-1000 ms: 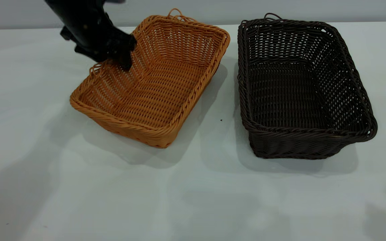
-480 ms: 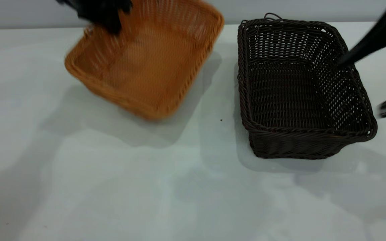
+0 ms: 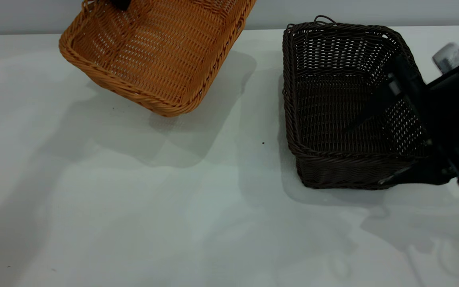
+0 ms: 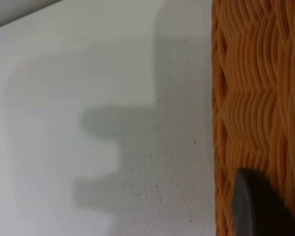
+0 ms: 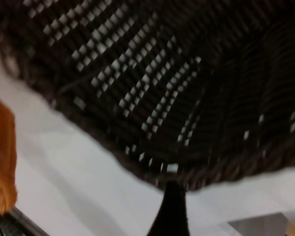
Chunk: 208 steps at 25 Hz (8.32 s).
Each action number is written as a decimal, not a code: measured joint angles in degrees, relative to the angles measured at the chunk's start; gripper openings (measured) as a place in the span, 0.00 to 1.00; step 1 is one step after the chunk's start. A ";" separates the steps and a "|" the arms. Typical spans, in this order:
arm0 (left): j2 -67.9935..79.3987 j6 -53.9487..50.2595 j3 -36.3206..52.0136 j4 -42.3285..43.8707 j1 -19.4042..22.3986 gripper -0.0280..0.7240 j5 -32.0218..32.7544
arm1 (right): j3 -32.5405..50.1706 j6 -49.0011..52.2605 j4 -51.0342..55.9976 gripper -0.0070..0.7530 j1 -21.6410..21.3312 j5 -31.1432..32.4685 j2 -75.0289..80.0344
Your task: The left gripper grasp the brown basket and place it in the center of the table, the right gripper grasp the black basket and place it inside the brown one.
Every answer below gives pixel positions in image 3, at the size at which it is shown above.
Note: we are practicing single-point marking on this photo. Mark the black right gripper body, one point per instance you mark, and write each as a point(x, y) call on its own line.
point(452, 103)

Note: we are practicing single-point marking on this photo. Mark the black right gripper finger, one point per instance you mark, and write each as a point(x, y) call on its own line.
point(381, 101)
point(424, 173)

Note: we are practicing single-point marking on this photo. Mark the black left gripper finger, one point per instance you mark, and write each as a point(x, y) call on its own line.
point(121, 4)

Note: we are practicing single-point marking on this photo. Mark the dark brown wicker basket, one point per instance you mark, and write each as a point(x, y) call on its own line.
point(329, 115)

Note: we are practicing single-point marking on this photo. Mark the light brown wicker basket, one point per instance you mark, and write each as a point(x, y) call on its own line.
point(161, 59)

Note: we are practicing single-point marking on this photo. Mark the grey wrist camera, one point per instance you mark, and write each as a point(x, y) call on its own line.
point(448, 57)

